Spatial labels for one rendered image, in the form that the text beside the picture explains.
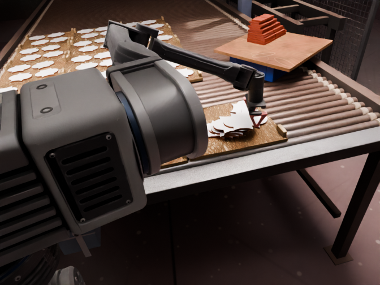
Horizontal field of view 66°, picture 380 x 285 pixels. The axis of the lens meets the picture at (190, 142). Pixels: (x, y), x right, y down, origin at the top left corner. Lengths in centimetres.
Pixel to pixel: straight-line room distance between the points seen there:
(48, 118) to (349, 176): 242
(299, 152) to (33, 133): 104
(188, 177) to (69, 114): 81
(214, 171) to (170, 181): 17
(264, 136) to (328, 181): 132
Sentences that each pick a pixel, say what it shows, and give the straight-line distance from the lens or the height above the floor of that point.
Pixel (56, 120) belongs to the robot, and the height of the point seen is 153.
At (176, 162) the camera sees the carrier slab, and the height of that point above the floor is 94.
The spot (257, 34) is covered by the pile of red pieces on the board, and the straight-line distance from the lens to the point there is 189.
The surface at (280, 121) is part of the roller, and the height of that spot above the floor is 92.
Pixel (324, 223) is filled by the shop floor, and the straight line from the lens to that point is 220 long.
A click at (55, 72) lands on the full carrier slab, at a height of 95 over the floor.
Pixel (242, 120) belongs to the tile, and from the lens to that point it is 122.
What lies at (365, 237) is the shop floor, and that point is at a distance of 222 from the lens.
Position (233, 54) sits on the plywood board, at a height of 104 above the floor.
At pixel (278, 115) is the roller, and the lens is 142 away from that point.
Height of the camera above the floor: 166
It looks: 37 degrees down
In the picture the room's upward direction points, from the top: 5 degrees counter-clockwise
